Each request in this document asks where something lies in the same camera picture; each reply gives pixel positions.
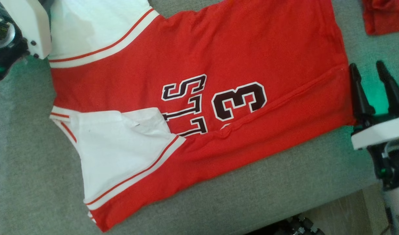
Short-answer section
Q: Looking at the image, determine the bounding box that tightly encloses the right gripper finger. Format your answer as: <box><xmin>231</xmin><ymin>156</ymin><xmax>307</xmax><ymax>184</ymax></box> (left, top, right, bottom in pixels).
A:
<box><xmin>376</xmin><ymin>60</ymin><xmax>399</xmax><ymax>117</ymax></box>
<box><xmin>348</xmin><ymin>63</ymin><xmax>376</xmax><ymax>127</ymax></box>

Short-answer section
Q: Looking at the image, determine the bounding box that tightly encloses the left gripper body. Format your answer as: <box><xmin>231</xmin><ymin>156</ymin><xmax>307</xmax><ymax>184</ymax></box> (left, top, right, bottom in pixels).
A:
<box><xmin>0</xmin><ymin>0</ymin><xmax>53</xmax><ymax>83</ymax></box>

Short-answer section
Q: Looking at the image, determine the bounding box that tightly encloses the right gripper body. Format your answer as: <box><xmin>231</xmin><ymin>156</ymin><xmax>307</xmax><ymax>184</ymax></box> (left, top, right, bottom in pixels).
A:
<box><xmin>350</xmin><ymin>114</ymin><xmax>399</xmax><ymax>192</ymax></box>

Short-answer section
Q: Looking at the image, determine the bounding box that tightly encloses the red garment with white trim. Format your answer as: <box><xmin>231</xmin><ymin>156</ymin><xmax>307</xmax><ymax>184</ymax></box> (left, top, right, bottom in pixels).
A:
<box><xmin>362</xmin><ymin>0</ymin><xmax>399</xmax><ymax>36</ymax></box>

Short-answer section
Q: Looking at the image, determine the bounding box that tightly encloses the red white basketball jersey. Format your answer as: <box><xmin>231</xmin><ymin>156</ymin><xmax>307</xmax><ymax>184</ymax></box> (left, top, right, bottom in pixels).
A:
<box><xmin>48</xmin><ymin>0</ymin><xmax>356</xmax><ymax>233</ymax></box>

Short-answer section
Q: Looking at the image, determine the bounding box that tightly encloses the large grey sofa seat cushion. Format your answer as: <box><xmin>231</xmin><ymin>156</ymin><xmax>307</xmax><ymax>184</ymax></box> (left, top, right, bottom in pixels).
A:
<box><xmin>0</xmin><ymin>0</ymin><xmax>399</xmax><ymax>235</ymax></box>

